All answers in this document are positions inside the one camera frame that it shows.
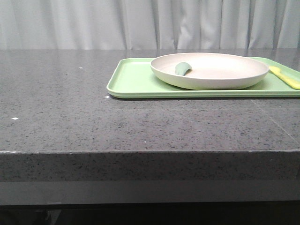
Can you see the yellow plastic fork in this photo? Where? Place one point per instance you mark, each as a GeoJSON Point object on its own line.
{"type": "Point", "coordinates": [288, 80]}

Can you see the light green serving tray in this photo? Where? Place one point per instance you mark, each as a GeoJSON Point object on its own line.
{"type": "Point", "coordinates": [133, 78]}

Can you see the white pleated curtain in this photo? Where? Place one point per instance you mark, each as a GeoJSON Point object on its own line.
{"type": "Point", "coordinates": [149, 24]}

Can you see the cream round plate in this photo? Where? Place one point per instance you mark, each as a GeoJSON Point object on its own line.
{"type": "Point", "coordinates": [210, 71]}

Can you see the pale green plastic spoon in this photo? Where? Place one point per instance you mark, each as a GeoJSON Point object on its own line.
{"type": "Point", "coordinates": [182, 68]}

